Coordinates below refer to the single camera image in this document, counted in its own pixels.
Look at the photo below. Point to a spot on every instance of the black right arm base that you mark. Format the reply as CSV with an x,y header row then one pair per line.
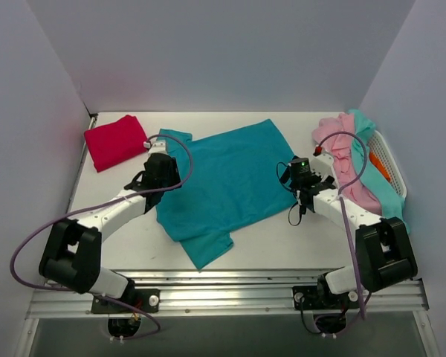
x,y
312,298

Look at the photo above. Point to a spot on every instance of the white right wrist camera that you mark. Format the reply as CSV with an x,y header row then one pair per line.
x,y
322,164

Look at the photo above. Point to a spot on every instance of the light turquoise t shirt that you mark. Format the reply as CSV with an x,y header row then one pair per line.
x,y
389,202

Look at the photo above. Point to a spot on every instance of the orange garment in basket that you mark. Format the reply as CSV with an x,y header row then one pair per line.
x,y
376,162

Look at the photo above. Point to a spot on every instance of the pink t shirt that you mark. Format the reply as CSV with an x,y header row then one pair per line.
x,y
340,147

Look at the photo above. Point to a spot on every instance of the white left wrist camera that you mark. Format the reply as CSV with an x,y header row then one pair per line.
x,y
156,147

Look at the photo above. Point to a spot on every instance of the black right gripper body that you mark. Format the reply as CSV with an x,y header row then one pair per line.
x,y
295,175

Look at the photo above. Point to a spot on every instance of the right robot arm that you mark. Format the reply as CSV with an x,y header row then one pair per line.
x,y
381,250

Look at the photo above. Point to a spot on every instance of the teal t shirt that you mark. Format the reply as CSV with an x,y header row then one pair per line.
x,y
232,184

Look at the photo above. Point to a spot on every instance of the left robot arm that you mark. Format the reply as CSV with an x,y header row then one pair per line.
x,y
72,255

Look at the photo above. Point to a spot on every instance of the aluminium mounting rail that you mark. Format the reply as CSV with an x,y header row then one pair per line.
x,y
231,313

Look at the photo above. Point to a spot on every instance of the white plastic laundry basket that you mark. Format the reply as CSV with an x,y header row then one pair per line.
x,y
379,146

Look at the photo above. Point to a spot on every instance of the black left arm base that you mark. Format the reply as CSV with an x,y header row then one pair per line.
x,y
146,300

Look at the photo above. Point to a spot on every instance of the folded red t shirt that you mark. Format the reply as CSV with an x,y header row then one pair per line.
x,y
114,143

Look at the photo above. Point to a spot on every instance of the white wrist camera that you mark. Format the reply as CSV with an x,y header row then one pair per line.
x,y
322,164
156,147

